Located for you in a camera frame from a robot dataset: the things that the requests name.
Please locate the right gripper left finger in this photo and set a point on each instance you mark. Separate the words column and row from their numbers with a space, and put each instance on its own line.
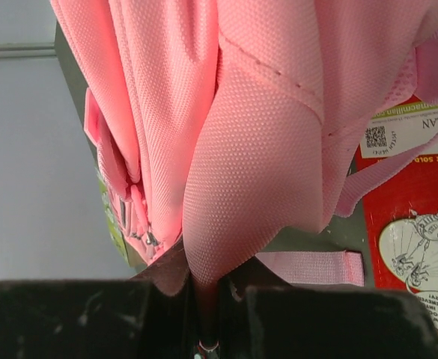
column 146, row 316

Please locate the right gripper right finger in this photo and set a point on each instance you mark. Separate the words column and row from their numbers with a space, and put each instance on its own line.
column 262, row 316

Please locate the pink student backpack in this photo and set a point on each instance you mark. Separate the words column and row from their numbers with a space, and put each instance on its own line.
column 226, row 121

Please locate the green paperback book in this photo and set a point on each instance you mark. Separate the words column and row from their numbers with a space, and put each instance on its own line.
column 114, row 232

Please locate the red paperback book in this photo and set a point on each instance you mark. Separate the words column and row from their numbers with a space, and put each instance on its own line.
column 401, row 215

